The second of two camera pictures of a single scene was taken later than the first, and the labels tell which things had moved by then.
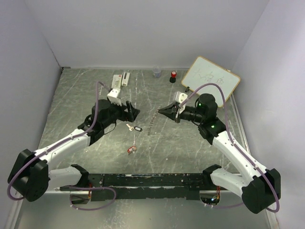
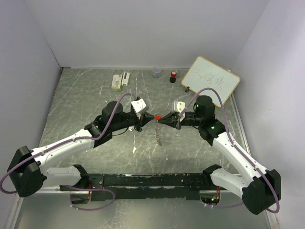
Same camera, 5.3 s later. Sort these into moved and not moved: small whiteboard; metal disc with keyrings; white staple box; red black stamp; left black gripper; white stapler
Moved: metal disc with keyrings; left black gripper
Not moved: red black stamp; white stapler; small whiteboard; white staple box
